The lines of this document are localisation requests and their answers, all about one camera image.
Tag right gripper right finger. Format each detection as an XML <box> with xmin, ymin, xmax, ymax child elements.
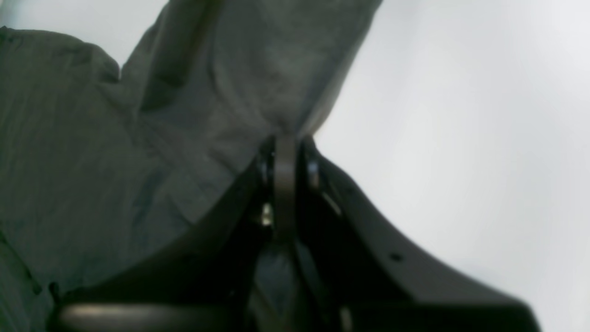
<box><xmin>297</xmin><ymin>138</ymin><xmax>540</xmax><ymax>332</ymax></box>

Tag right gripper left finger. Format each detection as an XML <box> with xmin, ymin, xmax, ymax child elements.
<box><xmin>47</xmin><ymin>138</ymin><xmax>275</xmax><ymax>332</ymax></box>

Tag dark grey T-shirt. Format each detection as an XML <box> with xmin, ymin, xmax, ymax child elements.
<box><xmin>0</xmin><ymin>0</ymin><xmax>381</xmax><ymax>332</ymax></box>

